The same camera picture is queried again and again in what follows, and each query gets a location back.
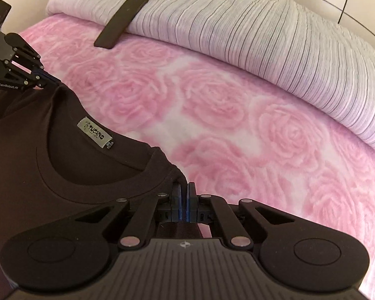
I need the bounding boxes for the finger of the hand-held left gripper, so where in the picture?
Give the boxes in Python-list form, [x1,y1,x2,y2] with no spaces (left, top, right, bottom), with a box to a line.
[4,32,62,86]
[0,57,48,90]

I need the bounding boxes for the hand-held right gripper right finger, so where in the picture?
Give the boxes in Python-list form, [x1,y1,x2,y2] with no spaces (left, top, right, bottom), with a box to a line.
[187,182,297,249]

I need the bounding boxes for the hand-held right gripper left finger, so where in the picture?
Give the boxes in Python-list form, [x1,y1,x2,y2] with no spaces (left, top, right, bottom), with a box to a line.
[67,183,182,249]

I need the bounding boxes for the black t-shirt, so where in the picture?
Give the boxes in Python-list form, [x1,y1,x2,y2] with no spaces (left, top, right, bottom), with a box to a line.
[0,80,204,291]

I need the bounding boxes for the black smartphone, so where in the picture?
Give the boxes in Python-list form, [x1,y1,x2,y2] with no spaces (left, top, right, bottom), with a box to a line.
[94,0,149,51]

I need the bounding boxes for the pink rose blanket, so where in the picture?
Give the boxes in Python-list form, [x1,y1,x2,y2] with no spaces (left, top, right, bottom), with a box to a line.
[18,12,375,300]

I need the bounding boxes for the striped grey bolster pillow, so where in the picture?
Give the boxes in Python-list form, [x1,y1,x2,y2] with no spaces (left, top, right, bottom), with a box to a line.
[47,0,375,160]

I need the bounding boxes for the beige wardrobe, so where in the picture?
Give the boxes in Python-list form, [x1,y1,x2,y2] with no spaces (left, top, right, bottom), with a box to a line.
[234,0,375,52]

